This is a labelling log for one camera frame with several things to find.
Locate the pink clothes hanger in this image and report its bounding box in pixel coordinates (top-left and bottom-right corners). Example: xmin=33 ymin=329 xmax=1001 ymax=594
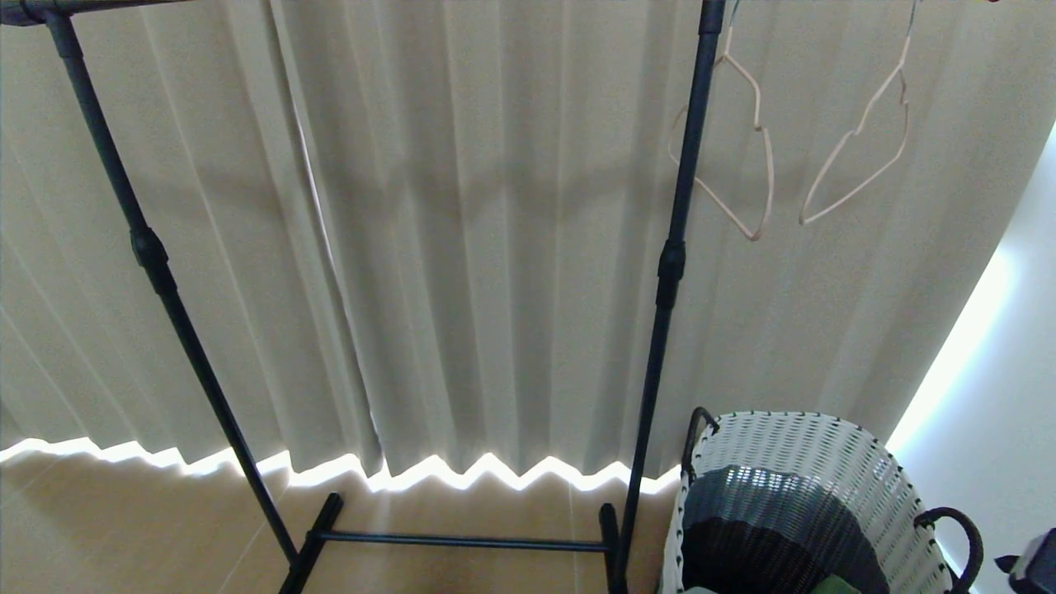
xmin=799 ymin=0 xmax=918 ymax=226
xmin=667 ymin=0 xmax=776 ymax=243

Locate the white laundry basket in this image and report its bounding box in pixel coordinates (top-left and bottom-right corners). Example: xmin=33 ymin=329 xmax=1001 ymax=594
xmin=660 ymin=407 xmax=985 ymax=594

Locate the black clothes rack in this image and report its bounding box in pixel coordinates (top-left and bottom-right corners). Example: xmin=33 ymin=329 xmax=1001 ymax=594
xmin=0 ymin=0 xmax=728 ymax=594

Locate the beige curtain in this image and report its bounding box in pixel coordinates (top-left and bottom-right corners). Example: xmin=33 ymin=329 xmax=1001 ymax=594
xmin=0 ymin=0 xmax=1056 ymax=496

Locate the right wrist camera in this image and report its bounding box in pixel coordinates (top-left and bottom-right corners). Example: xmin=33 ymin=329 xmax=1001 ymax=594
xmin=994 ymin=528 xmax=1056 ymax=594

